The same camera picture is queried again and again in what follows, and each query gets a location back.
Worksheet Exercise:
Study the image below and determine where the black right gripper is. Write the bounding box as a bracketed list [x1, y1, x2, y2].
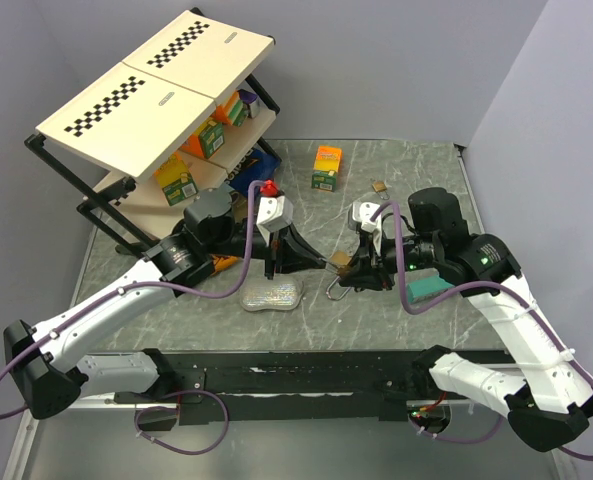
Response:
[337, 227, 440, 291]

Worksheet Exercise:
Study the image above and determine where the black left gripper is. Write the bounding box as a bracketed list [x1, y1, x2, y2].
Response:
[208, 223, 327, 280]

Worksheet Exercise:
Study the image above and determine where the small brass padlock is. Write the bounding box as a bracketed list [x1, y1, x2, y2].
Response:
[325, 251, 352, 278]
[371, 180, 390, 201]

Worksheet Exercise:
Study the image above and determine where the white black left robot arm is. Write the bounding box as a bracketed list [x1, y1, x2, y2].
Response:
[3, 181, 326, 419]

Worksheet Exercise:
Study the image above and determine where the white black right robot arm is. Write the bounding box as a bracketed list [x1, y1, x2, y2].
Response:
[339, 187, 593, 452]

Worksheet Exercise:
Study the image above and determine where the large open brass padlock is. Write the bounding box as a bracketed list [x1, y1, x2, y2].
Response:
[325, 276, 352, 301]

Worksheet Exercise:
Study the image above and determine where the teal rectangular box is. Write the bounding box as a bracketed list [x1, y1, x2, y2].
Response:
[406, 275, 453, 304]

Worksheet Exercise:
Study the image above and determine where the orange snack bag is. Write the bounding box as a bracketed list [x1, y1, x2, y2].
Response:
[212, 255, 239, 274]

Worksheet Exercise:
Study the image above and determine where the orange green box on table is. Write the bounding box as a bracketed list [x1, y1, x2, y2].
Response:
[311, 146, 343, 192]

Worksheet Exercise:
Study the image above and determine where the yellow green box lower shelf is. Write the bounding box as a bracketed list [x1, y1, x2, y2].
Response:
[154, 153, 198, 206]

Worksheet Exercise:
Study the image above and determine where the orange green box middle shelf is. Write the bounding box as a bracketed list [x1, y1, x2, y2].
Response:
[180, 117, 225, 159]

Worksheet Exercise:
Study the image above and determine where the orange green box upper right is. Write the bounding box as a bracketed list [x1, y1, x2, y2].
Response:
[212, 91, 248, 127]

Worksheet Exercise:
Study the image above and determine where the purple white small box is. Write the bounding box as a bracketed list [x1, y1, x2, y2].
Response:
[238, 89, 261, 118]

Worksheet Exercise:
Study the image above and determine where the cream black two-tier shelf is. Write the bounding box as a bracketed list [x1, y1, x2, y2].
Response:
[25, 8, 280, 256]

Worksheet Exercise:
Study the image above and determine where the aluminium table frame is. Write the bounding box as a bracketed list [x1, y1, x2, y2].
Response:
[23, 140, 577, 479]

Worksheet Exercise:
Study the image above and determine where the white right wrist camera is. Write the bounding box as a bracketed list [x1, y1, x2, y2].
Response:
[347, 201, 382, 233]

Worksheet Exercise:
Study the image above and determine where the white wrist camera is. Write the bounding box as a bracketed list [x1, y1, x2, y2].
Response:
[347, 201, 382, 233]
[256, 180, 293, 235]

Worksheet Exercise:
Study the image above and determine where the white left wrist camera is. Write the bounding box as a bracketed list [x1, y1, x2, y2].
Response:
[256, 180, 293, 235]

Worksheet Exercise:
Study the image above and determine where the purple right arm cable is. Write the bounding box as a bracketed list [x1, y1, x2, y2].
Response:
[370, 201, 593, 461]

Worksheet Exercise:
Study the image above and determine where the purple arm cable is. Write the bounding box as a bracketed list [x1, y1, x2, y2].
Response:
[370, 201, 593, 461]
[0, 179, 277, 421]

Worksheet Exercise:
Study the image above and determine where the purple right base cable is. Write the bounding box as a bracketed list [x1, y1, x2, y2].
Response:
[408, 407, 505, 446]

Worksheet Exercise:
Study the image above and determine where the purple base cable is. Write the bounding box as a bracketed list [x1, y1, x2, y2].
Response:
[408, 407, 505, 446]
[134, 389, 231, 455]

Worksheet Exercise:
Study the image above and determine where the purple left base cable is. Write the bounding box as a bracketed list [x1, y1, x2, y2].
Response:
[134, 389, 231, 455]

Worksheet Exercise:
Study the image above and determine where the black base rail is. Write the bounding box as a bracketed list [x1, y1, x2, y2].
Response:
[113, 348, 520, 426]

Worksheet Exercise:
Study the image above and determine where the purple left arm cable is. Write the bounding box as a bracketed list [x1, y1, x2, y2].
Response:
[0, 179, 277, 421]

